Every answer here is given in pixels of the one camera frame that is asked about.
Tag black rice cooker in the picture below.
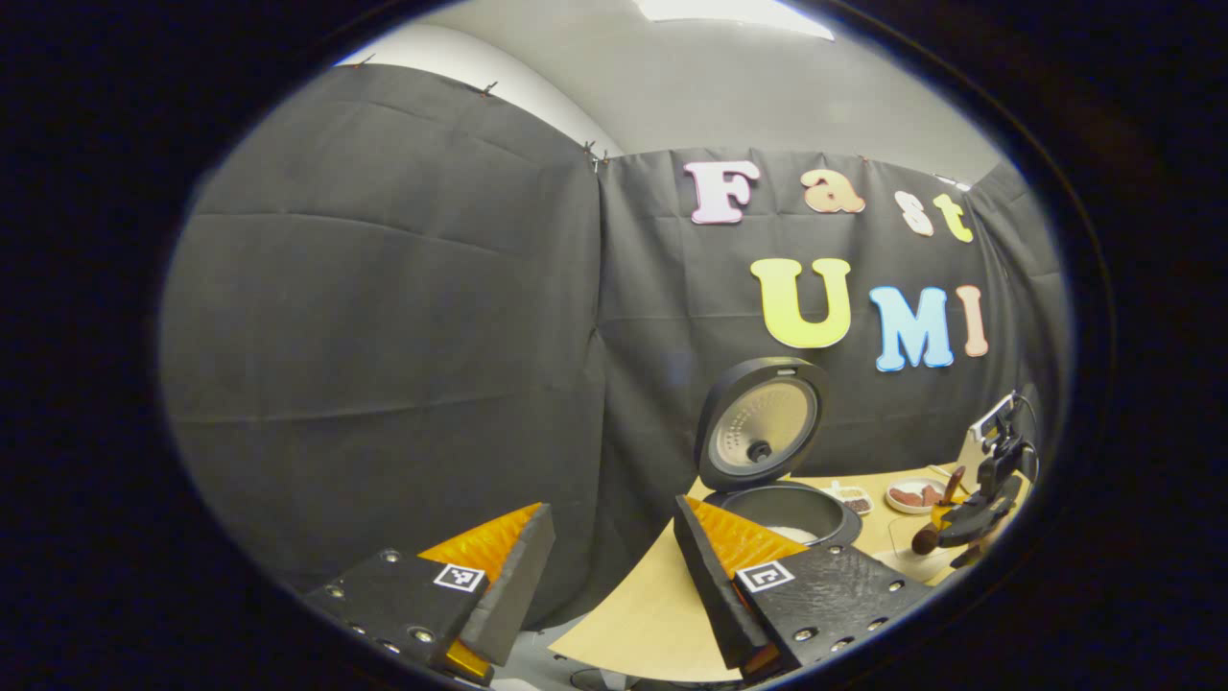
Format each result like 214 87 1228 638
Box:
693 357 864 553

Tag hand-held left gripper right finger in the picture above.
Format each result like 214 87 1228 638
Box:
672 494 936 684

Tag large ceiling light panel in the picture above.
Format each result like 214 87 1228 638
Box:
633 0 836 41

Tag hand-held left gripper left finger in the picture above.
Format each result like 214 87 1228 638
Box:
302 501 557 687

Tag white round plate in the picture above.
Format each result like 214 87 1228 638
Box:
884 477 951 515

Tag clear tray of rice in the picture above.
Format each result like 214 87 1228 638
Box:
887 509 965 584

